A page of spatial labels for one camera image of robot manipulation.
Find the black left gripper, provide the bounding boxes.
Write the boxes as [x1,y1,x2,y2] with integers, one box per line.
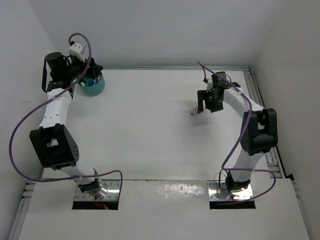
[63,54,102,81]

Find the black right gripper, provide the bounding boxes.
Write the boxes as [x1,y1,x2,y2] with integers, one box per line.
[197,89,223,114]

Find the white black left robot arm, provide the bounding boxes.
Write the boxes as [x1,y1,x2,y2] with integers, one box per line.
[29,52,103,198]

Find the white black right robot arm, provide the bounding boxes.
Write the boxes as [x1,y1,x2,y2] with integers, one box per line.
[192,71,278,192]

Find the teal round desk organizer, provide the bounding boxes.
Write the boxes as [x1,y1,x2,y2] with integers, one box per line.
[78,73,105,96]

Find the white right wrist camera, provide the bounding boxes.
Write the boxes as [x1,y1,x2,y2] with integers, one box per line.
[203,78,215,92]

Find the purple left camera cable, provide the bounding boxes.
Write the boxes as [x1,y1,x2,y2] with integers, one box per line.
[8,32,123,198]

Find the black base cable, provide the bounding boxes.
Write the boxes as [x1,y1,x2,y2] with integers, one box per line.
[217,168,230,192]

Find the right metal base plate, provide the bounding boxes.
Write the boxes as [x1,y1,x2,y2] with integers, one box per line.
[207,180,254,202]

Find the metal base plate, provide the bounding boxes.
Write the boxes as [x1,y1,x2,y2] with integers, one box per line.
[207,180,254,202]
[74,179,120,202]

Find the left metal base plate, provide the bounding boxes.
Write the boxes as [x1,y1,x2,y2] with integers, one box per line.
[74,179,120,202]

